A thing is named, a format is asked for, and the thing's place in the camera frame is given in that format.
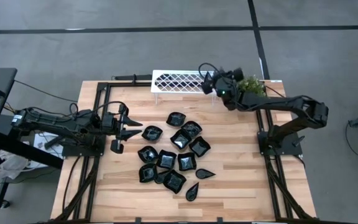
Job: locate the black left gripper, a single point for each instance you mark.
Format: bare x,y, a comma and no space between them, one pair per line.
109,123

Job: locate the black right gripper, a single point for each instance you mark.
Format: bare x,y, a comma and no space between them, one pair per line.
224,84

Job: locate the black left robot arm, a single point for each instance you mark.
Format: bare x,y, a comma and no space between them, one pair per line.
51,123

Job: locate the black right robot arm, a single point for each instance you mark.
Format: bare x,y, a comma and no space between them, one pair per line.
275,104

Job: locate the small green potted plant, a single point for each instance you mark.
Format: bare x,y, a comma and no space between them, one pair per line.
253,85

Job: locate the white lattice shelf rack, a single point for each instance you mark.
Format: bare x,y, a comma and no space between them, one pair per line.
172,91

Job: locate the black clamp bar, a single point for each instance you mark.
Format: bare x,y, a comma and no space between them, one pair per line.
135,77

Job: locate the white paper sheet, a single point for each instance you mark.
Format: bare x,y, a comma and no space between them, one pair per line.
40,140

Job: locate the white plastic bag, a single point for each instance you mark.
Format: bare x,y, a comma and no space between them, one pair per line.
11,165

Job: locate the black metal table frame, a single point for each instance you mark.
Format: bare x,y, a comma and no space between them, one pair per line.
120,84

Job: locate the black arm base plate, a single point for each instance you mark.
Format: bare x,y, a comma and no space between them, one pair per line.
291,149
73,151

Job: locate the small black table bracket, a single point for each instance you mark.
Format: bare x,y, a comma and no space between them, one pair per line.
138,220
219,220

